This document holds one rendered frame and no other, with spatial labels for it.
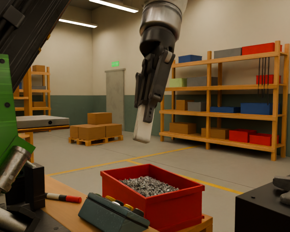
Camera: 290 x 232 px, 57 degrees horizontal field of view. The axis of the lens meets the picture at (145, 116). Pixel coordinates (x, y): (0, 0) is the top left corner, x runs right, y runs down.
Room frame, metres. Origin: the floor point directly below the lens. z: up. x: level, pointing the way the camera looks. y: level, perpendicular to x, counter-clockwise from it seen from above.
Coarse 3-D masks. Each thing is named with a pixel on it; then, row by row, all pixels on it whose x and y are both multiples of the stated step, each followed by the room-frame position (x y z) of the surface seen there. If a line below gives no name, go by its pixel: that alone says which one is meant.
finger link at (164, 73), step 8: (160, 56) 0.52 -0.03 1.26; (160, 64) 0.51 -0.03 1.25; (168, 64) 0.52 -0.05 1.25; (160, 72) 0.51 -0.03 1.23; (168, 72) 0.52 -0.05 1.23; (160, 80) 0.51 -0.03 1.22; (152, 88) 0.50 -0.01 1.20; (160, 88) 0.50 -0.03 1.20; (152, 96) 0.50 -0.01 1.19; (160, 96) 0.51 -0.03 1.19
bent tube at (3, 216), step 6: (0, 210) 0.43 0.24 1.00; (0, 216) 0.43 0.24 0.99; (6, 216) 0.44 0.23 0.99; (12, 216) 0.44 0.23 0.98; (18, 216) 0.46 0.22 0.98; (0, 222) 0.43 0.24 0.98; (6, 222) 0.43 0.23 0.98; (12, 222) 0.44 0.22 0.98; (18, 222) 0.44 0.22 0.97; (24, 222) 0.45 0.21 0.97; (0, 228) 0.43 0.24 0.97; (6, 228) 0.43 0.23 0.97; (12, 228) 0.44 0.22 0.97; (18, 228) 0.44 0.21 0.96; (24, 228) 0.45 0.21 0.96
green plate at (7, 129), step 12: (0, 60) 0.53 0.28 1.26; (0, 72) 0.53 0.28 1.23; (0, 84) 0.52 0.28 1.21; (0, 96) 0.52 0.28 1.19; (12, 96) 0.53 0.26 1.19; (0, 108) 0.51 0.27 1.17; (12, 108) 0.52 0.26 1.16; (0, 120) 0.50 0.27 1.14; (12, 120) 0.52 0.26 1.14; (0, 132) 0.50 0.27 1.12; (12, 132) 0.51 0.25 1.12; (0, 144) 0.49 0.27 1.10; (0, 156) 0.49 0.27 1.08
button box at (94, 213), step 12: (84, 204) 0.62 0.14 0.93; (96, 204) 0.60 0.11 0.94; (108, 204) 0.57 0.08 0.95; (84, 216) 0.60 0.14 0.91; (96, 216) 0.57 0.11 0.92; (108, 216) 0.55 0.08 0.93; (120, 216) 0.53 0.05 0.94; (132, 216) 0.54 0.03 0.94; (108, 228) 0.53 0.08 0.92; (120, 228) 0.52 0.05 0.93; (132, 228) 0.54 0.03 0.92; (144, 228) 0.56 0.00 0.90
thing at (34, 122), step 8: (24, 120) 0.65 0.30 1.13; (32, 120) 0.66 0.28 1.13; (40, 120) 0.67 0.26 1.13; (48, 120) 0.69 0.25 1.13; (56, 120) 0.70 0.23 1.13; (64, 120) 0.72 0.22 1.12; (24, 128) 0.65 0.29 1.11; (32, 128) 0.66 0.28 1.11; (40, 128) 0.67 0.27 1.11; (48, 128) 0.69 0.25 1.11; (56, 128) 0.70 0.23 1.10; (64, 128) 0.72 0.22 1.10
